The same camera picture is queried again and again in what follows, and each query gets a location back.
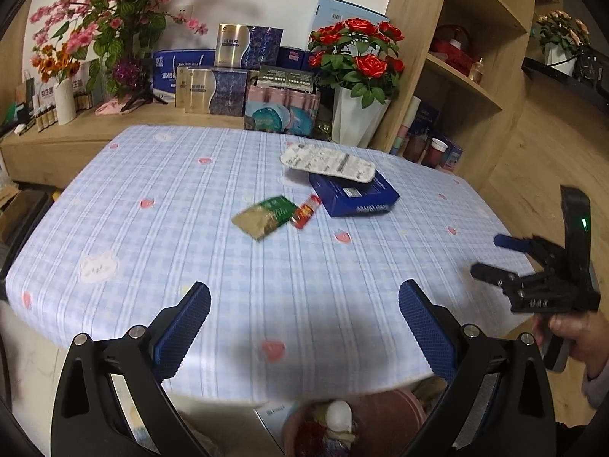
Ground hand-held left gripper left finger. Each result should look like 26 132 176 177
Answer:
50 282 212 457

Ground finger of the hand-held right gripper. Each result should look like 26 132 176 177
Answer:
470 262 524 296
494 234 568 273

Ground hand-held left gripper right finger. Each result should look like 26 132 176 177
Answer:
398 279 557 457

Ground pink brown waste bin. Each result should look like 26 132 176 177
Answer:
281 388 426 457

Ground person's right hand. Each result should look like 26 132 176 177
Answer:
532 312 609 382

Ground crumpled brown bag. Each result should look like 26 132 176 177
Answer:
411 376 449 410

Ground blue checked tablecloth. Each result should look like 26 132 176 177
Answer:
7 125 534 398

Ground white round object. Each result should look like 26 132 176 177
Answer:
326 400 354 434

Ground red paper cup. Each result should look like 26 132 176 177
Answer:
425 138 449 168

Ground white paper box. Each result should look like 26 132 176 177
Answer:
254 402 298 443

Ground green gold foil packet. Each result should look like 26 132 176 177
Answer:
231 195 297 241

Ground wooden shelf unit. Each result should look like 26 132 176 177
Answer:
371 0 538 196

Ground dark brown jar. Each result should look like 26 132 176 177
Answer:
404 133 431 163

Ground dark blue cardboard box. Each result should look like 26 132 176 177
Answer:
309 171 399 218

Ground dark blue printed box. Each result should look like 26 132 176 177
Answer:
414 102 438 136

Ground stack of pastel cups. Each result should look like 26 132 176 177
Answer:
395 96 422 154

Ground black side shelf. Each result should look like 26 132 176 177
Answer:
523 54 609 115

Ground small red packet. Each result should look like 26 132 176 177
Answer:
290 193 320 229

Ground silver blister pack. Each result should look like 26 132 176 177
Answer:
280 142 376 182

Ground red box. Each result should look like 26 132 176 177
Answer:
430 26 477 74

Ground wooden low cabinet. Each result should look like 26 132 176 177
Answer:
0 100 334 191

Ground red rose plant white pot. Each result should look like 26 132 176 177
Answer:
308 18 405 148

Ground small flower plant white pot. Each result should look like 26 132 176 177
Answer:
535 10 591 77

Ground black tripod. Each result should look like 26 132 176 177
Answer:
121 57 167 114

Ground pink gift pack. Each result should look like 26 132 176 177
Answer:
244 86 320 136

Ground row of small brown bottles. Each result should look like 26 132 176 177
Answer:
29 97 58 131

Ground white carton green print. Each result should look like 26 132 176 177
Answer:
38 62 93 105

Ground blue white carton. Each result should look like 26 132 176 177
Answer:
152 50 217 105

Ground dark green box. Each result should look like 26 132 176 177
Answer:
259 66 316 93

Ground paper bag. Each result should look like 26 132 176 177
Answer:
14 81 36 115

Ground dark blue small box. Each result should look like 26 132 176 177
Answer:
278 46 317 74

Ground light blue flat box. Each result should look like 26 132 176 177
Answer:
311 0 391 53

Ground pink flowers in white vase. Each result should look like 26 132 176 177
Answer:
29 0 210 125

